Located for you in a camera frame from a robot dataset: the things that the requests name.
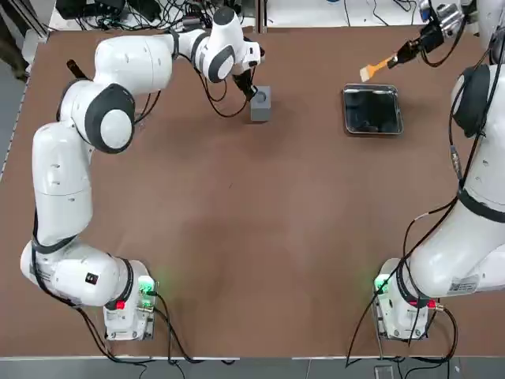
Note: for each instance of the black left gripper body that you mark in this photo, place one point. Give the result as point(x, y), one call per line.
point(242, 81)

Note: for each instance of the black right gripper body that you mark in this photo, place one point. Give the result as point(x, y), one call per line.
point(432, 37)

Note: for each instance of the grey part base block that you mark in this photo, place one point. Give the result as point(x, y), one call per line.
point(262, 112)

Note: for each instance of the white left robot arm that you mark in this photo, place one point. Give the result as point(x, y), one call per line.
point(59, 189)

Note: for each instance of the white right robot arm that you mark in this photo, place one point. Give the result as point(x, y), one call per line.
point(446, 256)

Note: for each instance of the shallow metal tray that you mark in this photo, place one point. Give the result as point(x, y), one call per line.
point(371, 110)

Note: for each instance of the black equipment box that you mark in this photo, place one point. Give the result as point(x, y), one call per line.
point(90, 8)

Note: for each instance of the dark glass bottle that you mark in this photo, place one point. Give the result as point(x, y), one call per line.
point(73, 67)

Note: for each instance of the person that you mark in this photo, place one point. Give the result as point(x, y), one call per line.
point(12, 59)

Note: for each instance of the grey floor box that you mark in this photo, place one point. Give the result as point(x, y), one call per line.
point(383, 372)

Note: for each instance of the aluminium camera mount post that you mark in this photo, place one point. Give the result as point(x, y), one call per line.
point(261, 16)

